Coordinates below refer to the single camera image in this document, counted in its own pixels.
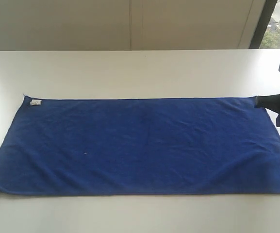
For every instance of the blue towel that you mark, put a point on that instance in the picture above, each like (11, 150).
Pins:
(179, 146)

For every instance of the white clothing label tag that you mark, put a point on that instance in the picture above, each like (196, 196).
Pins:
(35, 102)

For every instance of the black window frame post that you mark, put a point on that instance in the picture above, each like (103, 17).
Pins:
(262, 24)

